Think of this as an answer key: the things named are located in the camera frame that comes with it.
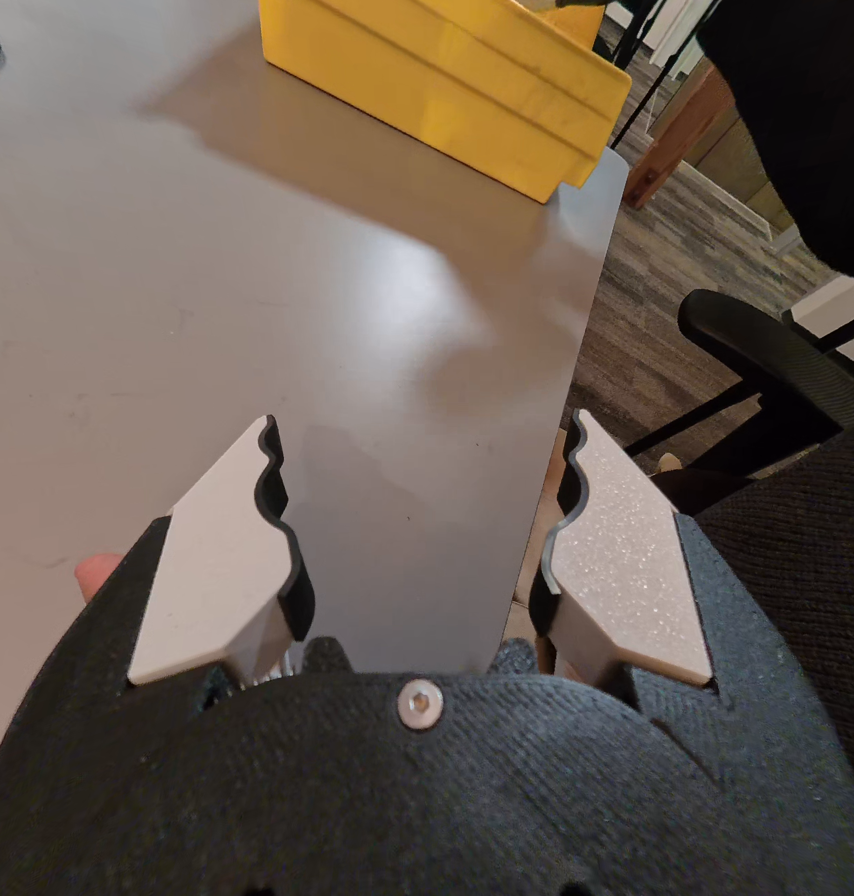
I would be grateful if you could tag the person's left hand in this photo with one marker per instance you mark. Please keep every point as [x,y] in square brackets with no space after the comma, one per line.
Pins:
[94,574]

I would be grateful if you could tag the person's black knitted sweater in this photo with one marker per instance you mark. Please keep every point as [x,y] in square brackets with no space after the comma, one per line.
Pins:
[804,560]

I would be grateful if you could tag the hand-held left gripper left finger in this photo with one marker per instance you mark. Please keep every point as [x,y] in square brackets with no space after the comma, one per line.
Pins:
[210,574]

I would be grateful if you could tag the person's right forearm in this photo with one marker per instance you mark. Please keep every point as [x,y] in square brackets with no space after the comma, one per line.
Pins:
[804,105]

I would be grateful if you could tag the brown wooden table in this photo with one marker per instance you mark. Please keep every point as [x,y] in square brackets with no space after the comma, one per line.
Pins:
[668,140]

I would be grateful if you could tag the yellow plastic bin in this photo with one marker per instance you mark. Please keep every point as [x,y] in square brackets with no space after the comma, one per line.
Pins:
[434,84]

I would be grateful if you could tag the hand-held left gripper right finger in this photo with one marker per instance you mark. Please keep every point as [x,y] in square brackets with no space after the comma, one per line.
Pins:
[622,560]

